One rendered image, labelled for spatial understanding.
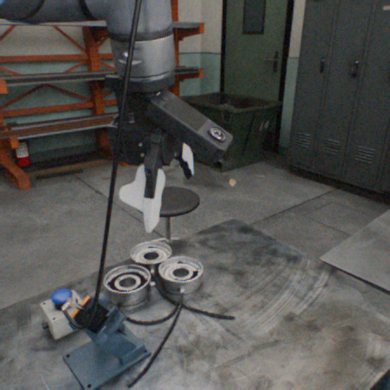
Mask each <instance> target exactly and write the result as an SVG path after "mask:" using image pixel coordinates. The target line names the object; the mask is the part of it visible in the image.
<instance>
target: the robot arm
mask: <svg viewBox="0 0 390 390"><path fill-rule="evenodd" d="M135 3H136V0H0V19H5V20H7V21H9V22H11V23H14V24H28V25H39V24H45V23H65V22H87V21H106V25H107V30H108V34H109V39H110V41H111V51H112V56H113V60H114V65H115V70H116V72H114V74H113V75H106V76H104V81H105V86H106V88H111V89H114V90H115V94H116V99H117V104H118V112H119V107H120V101H121V95H122V89H123V83H124V74H125V67H126V61H127V56H128V50H129V44H130V34H131V24H132V19H133V13H134V8H135ZM175 65H176V63H175V44H174V34H173V28H172V18H171V0H142V5H141V10H140V15H139V20H138V29H137V35H136V40H135V44H134V51H133V56H132V61H131V76H130V82H129V88H128V93H127V99H126V106H125V111H124V122H123V128H122V134H121V146H120V152H119V159H118V162H122V163H126V164H128V165H140V164H144V165H141V166H139V167H138V169H137V172H136V180H135V181H134V182H133V183H132V184H129V185H125V186H123V187H122V188H121V190H120V192H119V197H120V199H121V200H122V201H123V203H126V204H128V205H131V206H133V207H135V208H136V209H137V210H139V211H141V212H142V213H143V214H144V222H145V230H146V232H151V231H152V229H153V228H154V227H155V226H156V225H157V223H158V222H159V212H160V207H161V204H162V203H161V198H162V192H163V190H164V185H165V175H164V173H163V170H162V168H163V165H167V166H170V164H171V162H174V163H176V164H180V167H181V168H183V171H184V175H185V176H186V177H187V178H188V179H190V177H192V175H193V160H192V150H194V151H196V152H198V153H199V154H201V155H202V156H203V157H204V158H206V159H207V160H209V161H210V162H212V163H213V164H215V163H217V162H218V161H219V160H220V159H221V158H222V156H223V155H224V153H225V151H227V150H228V148H229V145H230V144H231V142H232V135H230V133H228V132H227V131H225V130H224V129H222V128H221V127H219V126H218V125H217V124H216V123H213V122H212V121H211V120H210V119H208V118H206V117H205V116H203V114H202V113H200V112H199V111H197V110H195V109H193V108H192V107H191V106H189V105H188V104H187V103H186V102H184V101H183V100H181V99H180V98H178V97H177V96H175V94H172V93H170V92H169V91H168V90H167V89H166V88H168V87H170V86H172V85H174V84H175V70H174V69H175ZM118 120H119V114H118V115H117V116H116V117H114V118H113V119H112V122H111V123H109V124H108V125H106V130H107V134H108V138H109V142H110V147H111V153H112V157H114V150H115V149H114V145H113V141H112V137H115V139H116V137H117V131H118V124H117V122H118ZM115 124H116V125H115Z"/></svg>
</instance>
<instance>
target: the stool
mask: <svg viewBox="0 0 390 390"><path fill-rule="evenodd" d="M161 203H162V204H161V207H160V212H159V217H165V239H156V240H153V241H164V243H165V244H167V243H169V242H172V241H176V240H178V239H175V238H171V217H175V216H179V215H186V214H188V213H190V212H192V211H194V210H195V209H196V208H197V207H198V206H199V204H200V197H199V195H198V194H197V193H196V192H194V191H192V190H188V189H185V188H181V187H174V186H164V190H163V192H162V198H161Z"/></svg>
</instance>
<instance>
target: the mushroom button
mask: <svg viewBox="0 0 390 390"><path fill-rule="evenodd" d="M69 298H72V291H71V290H70V289H67V288H65V289H58V290H56V291H55V292H54V293H53V294H52V295H51V301H52V303H53V304H55V305H61V306H62V305H63V304H65V302H66V301H67V299H69Z"/></svg>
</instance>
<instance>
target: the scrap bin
mask: <svg viewBox="0 0 390 390"><path fill-rule="evenodd" d="M178 98H180V99H181V100H183V101H184V102H186V103H187V104H188V105H189V106H191V107H192V108H193V109H195V110H197V111H199V112H200V113H202V114H203V116H205V117H206V118H208V119H210V120H211V121H212V122H213V123H216V124H217V125H218V126H219V127H221V128H222V129H224V130H225V131H227V132H228V133H230V135H232V142H231V144H230V145H229V148H228V150H227V151H225V153H224V155H223V156H222V158H221V159H220V160H219V161H218V162H217V163H215V164H213V163H212V162H210V161H209V160H207V159H206V158H204V157H203V156H202V155H201V154H199V153H198V152H196V151H194V150H192V160H193V163H195V162H198V161H202V162H203V163H206V164H210V165H211V169H213V170H215V171H218V172H220V173H223V172H226V171H230V170H234V169H237V168H240V167H243V166H246V165H251V164H254V163H259V162H263V161H264V151H262V150H260V149H261V147H262V145H263V143H264V141H265V138H266V135H267V133H268V132H269V130H270V128H271V126H272V122H273V120H274V118H275V116H276V115H278V114H279V107H280V106H281V105H282V104H283V102H279V101H274V100H268V99H264V98H260V97H252V96H246V95H238V94H231V93H222V92H214V93H205V94H198V95H188V96H179V97H178Z"/></svg>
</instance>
